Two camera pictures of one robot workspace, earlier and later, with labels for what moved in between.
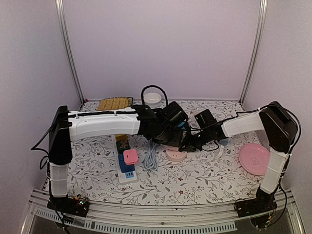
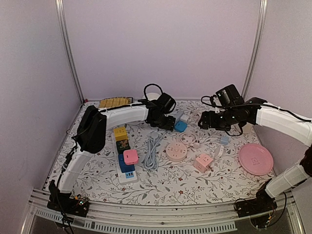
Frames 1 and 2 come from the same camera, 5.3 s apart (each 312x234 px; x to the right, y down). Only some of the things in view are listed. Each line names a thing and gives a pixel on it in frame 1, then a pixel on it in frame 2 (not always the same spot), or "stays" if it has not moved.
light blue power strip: (150, 161) stays
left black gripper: (176, 141) to (169, 126)
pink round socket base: (173, 153) stays
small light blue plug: (224, 142) stays
